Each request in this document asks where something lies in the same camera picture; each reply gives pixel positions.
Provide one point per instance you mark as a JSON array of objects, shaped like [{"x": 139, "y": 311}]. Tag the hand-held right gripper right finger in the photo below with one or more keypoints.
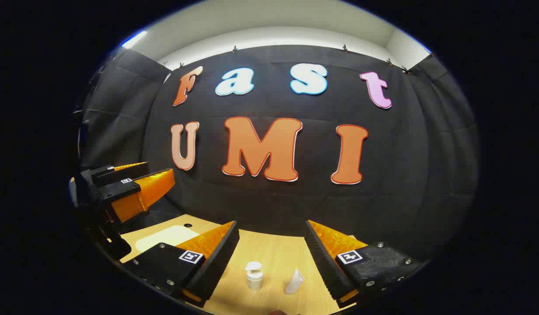
[{"x": 324, "y": 262}]

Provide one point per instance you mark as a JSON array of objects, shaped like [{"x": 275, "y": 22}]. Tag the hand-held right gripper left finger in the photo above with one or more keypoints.
[{"x": 219, "y": 262}]

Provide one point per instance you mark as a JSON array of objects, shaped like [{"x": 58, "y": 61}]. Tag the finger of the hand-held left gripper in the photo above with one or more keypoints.
[
  {"x": 120, "y": 189},
  {"x": 104, "y": 175}
]

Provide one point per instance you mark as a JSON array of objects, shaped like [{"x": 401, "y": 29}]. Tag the white squeeze tube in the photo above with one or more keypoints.
[{"x": 294, "y": 283}]

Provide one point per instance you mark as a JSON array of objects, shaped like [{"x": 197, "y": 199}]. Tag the white pump bottle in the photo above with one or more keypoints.
[{"x": 254, "y": 280}]

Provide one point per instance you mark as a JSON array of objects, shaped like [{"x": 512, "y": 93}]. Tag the pale yellow suitcase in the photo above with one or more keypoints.
[{"x": 168, "y": 236}]

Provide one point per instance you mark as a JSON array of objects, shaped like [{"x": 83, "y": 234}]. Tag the black backdrop cloth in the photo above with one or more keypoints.
[{"x": 295, "y": 201}]

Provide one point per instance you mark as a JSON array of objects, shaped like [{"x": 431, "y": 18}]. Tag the ceiling light strip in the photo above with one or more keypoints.
[{"x": 133, "y": 40}]

